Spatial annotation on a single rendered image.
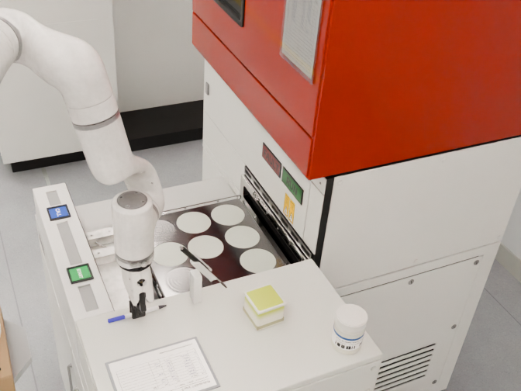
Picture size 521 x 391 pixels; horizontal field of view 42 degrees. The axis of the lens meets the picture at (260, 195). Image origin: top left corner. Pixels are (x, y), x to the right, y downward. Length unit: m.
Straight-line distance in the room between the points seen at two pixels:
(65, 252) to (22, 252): 1.51
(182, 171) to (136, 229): 2.39
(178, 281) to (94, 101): 0.68
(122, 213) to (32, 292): 1.77
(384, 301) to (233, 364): 0.71
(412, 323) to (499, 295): 1.12
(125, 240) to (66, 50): 0.41
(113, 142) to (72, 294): 0.52
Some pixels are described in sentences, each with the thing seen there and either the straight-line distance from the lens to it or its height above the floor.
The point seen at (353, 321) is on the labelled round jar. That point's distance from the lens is 1.52.
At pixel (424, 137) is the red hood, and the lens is 1.75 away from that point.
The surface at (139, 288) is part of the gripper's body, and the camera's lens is 1.50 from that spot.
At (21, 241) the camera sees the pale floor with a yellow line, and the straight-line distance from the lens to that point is 3.38.
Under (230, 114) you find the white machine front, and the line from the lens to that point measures 2.14.
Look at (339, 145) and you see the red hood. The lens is 1.60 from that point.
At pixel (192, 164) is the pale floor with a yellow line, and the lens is 3.82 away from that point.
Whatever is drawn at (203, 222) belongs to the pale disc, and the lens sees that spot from 1.98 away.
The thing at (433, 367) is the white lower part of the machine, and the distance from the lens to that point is 2.57.
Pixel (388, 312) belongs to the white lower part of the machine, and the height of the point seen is 0.65.
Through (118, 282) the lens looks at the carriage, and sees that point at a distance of 1.83.
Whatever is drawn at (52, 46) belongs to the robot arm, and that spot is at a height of 1.63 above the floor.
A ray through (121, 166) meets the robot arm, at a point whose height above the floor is 1.40.
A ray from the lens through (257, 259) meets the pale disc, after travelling 1.87.
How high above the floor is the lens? 2.15
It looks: 36 degrees down
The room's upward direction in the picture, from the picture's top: 5 degrees clockwise
